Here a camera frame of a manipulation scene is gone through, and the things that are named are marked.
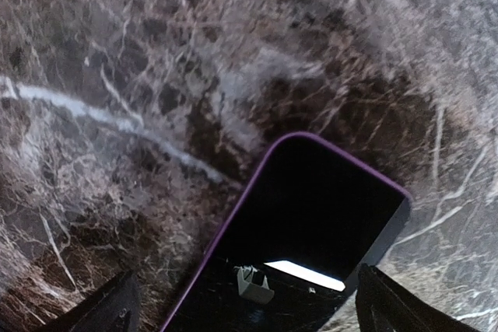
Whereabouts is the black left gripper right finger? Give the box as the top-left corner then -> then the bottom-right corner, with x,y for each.
356,264 -> 474,332

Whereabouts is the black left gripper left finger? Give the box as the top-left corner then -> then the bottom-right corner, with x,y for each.
38,271 -> 140,332

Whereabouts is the black smartphone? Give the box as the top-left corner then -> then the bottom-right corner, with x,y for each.
163,132 -> 411,331

